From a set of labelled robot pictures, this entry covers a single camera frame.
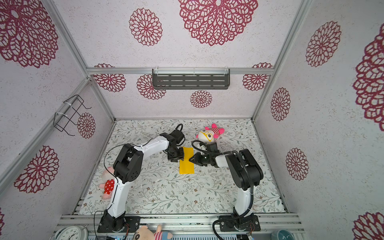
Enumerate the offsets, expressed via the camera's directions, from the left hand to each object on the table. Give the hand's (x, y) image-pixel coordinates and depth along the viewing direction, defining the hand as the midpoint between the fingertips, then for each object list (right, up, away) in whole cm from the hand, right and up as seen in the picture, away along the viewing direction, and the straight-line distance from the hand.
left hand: (180, 164), depth 97 cm
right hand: (+6, +4, -2) cm, 8 cm away
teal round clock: (+50, -28, -27) cm, 63 cm away
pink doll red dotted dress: (-40, -5, -14) cm, 42 cm away
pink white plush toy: (+18, +19, +3) cm, 26 cm away
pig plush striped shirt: (-13, -24, -32) cm, 42 cm away
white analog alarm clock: (-48, -26, -29) cm, 62 cm away
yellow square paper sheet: (+4, -1, -3) cm, 5 cm away
